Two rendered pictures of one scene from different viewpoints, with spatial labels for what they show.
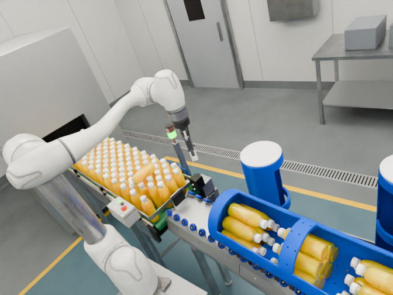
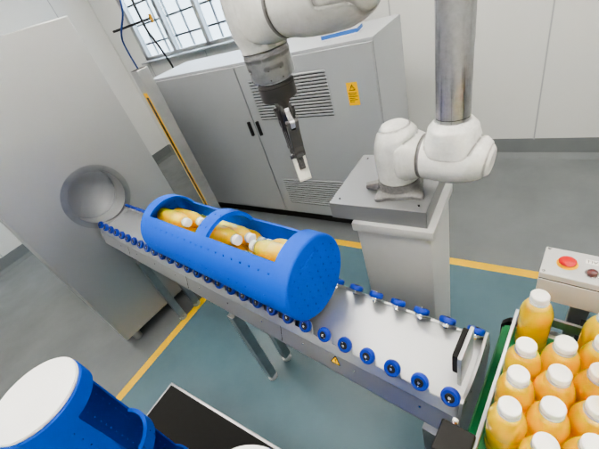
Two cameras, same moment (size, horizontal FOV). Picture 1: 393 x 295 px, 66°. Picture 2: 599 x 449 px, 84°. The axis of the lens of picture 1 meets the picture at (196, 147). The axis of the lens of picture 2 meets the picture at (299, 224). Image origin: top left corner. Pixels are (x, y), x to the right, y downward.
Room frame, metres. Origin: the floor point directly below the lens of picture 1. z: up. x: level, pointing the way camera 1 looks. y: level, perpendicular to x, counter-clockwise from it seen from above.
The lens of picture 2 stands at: (1.89, -0.10, 1.85)
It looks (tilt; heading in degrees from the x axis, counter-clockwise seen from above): 36 degrees down; 174
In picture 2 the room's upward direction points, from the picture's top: 20 degrees counter-clockwise
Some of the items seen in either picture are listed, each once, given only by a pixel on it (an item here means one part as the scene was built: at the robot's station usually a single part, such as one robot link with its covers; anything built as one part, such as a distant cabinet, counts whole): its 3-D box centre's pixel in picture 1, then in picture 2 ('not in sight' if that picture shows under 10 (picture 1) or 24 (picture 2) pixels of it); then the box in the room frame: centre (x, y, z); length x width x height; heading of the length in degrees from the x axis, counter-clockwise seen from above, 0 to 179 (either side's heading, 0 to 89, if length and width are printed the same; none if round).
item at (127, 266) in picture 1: (130, 270); (398, 150); (0.88, 0.44, 1.24); 0.18 x 0.16 x 0.22; 34
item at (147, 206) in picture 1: (149, 209); (534, 322); (1.51, 0.42, 0.99); 0.07 x 0.07 x 0.19
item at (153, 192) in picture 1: (155, 195); (556, 369); (1.62, 0.37, 0.99); 0.07 x 0.07 x 0.19
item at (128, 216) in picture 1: (123, 211); (588, 282); (1.50, 0.57, 1.05); 0.20 x 0.10 x 0.10; 35
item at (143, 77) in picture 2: not in sight; (217, 215); (0.09, -0.36, 0.85); 0.06 x 0.06 x 1.70; 35
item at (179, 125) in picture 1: (182, 126); (281, 102); (1.19, 0.03, 1.65); 0.08 x 0.07 x 0.09; 178
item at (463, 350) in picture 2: (179, 199); (463, 355); (1.50, 0.22, 0.99); 0.10 x 0.02 x 0.12; 125
